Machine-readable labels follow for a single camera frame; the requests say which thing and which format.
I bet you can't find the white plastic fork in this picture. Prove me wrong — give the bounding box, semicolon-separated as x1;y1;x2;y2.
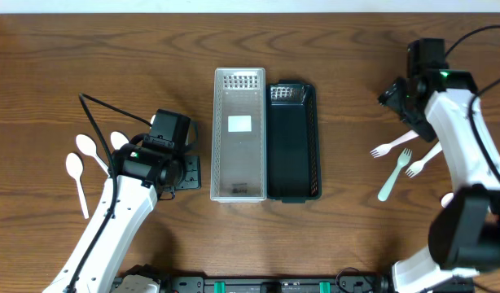
370;130;419;158
406;142;442;178

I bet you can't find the pale green plastic fork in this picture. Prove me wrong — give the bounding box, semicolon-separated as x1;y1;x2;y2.
377;148;412;202

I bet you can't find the white plastic spoon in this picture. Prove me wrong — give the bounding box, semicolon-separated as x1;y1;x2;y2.
76;134;109;175
110;131;129;150
65;152;90;219
441;192;454;208

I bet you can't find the clear plastic perforated basket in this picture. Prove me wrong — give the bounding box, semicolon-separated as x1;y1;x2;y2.
210;68;267;203

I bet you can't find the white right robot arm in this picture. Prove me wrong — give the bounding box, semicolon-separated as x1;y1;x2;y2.
379;68;500;292

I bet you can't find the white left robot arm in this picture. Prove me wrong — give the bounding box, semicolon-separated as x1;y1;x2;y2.
44;143;200;292

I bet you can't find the white label sticker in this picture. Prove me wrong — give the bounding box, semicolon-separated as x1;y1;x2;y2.
228;116;252;133

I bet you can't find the black plastic perforated basket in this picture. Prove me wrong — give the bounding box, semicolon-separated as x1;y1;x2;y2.
266;80;322;203

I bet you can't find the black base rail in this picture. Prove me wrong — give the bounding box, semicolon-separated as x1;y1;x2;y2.
111;264;475;293

